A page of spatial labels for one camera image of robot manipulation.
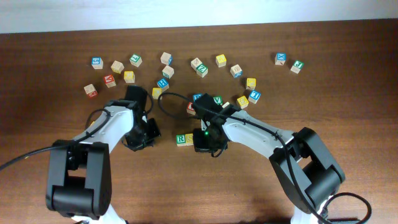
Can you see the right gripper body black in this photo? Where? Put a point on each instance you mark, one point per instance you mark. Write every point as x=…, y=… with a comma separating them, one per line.
x=204, y=139

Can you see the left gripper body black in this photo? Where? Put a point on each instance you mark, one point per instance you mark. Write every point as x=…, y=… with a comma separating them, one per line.
x=142, y=135

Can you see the yellow S block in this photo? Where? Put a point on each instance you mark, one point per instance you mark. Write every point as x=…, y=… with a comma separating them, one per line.
x=189, y=139

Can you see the green R block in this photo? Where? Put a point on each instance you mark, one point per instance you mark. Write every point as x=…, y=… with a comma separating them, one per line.
x=180, y=140

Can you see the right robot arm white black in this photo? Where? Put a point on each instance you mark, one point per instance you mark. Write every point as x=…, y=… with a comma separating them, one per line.
x=308, y=173

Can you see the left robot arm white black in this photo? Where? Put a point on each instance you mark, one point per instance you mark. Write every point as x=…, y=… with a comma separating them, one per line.
x=79, y=178

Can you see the red V block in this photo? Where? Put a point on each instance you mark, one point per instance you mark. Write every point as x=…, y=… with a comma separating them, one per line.
x=190, y=109

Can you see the red outlined white block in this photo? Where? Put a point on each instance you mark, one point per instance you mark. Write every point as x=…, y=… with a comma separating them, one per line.
x=225, y=104

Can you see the green V block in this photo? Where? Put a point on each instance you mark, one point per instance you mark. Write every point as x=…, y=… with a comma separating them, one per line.
x=218, y=100

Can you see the yellow block centre left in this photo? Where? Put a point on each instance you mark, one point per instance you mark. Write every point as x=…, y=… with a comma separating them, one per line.
x=156, y=92

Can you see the blue P block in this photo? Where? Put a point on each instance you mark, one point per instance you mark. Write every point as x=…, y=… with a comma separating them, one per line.
x=197, y=96

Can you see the yellow G block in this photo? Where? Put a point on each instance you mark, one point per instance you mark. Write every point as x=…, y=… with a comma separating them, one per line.
x=242, y=102

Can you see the blue H block centre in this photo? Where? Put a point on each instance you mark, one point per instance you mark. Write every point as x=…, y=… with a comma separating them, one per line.
x=163, y=84

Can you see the blue T block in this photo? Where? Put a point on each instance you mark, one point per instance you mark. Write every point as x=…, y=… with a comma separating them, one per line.
x=254, y=96

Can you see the yellow block upper left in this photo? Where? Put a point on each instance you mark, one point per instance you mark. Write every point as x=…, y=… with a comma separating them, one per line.
x=129, y=77

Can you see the red block upper left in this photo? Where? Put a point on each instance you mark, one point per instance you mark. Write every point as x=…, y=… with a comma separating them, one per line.
x=109, y=81

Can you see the wood block green side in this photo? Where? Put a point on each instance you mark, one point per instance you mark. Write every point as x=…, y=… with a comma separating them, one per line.
x=168, y=71

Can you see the yellow K block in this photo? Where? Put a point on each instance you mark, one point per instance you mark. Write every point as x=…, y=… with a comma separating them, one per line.
x=250, y=83

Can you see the green Z block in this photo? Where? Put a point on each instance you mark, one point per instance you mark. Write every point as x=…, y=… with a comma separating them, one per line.
x=202, y=70

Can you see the wood block red side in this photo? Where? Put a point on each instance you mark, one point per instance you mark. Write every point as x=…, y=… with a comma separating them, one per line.
x=90, y=91

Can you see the shell block blue D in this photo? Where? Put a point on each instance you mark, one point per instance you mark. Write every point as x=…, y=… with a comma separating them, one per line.
x=236, y=71

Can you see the plain wood yellow block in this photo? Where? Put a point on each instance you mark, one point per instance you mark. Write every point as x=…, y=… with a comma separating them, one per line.
x=117, y=67

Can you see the green L block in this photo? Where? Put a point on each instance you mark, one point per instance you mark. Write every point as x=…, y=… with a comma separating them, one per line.
x=135, y=60

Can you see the wood leaf block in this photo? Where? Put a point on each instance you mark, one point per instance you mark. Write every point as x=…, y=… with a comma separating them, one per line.
x=195, y=63

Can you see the wood block blue side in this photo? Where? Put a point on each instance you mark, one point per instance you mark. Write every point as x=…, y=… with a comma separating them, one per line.
x=166, y=58

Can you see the yellow block top centre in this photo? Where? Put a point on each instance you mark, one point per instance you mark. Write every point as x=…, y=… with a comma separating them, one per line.
x=221, y=60

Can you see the blue block far left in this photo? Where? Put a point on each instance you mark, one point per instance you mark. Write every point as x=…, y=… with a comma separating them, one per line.
x=97, y=63

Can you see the blue X block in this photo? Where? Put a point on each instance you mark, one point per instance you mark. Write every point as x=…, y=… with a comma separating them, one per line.
x=280, y=58

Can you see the green J block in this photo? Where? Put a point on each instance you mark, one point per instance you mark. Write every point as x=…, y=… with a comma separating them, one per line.
x=297, y=66

